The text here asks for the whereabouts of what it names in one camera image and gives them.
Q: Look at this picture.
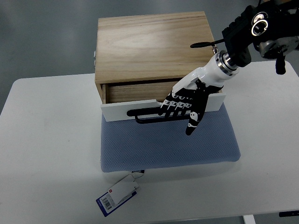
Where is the black metal drawer handle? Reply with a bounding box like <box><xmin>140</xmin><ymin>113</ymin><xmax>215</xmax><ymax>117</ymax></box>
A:
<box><xmin>127</xmin><ymin>107</ymin><xmax>190</xmax><ymax>124</ymax></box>

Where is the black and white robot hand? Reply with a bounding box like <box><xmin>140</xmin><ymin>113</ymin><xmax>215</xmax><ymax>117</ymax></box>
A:
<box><xmin>158</xmin><ymin>50</ymin><xmax>239</xmax><ymax>135</ymax></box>

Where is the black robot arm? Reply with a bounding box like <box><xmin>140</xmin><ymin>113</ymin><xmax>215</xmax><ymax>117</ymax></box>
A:
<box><xmin>222</xmin><ymin>0</ymin><xmax>299</xmax><ymax>75</ymax></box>

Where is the white table leg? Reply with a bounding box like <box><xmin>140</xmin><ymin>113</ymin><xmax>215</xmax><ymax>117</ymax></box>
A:
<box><xmin>242</xmin><ymin>215</ymin><xmax>256</xmax><ymax>224</ymax></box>

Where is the light wood drawer cabinet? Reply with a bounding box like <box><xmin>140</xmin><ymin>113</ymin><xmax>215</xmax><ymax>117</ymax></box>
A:
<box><xmin>95</xmin><ymin>11</ymin><xmax>214</xmax><ymax>104</ymax></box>

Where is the blue-grey mesh cushion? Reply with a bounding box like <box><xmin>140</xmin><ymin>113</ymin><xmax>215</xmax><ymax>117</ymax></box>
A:
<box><xmin>100</xmin><ymin>105</ymin><xmax>241</xmax><ymax>173</ymax></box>

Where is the white drawer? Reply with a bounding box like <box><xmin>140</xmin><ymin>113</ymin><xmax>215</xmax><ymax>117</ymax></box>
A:
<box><xmin>100</xmin><ymin>90</ymin><xmax>226</xmax><ymax>122</ymax></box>

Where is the white and blue paper tag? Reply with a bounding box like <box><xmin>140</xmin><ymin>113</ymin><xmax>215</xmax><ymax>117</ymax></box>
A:
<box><xmin>96</xmin><ymin>170</ymin><xmax>145</xmax><ymax>217</ymax></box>

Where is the black table control panel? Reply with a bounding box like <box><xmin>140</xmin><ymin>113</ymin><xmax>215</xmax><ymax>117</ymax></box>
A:
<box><xmin>279</xmin><ymin>210</ymin><xmax>299</xmax><ymax>217</ymax></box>

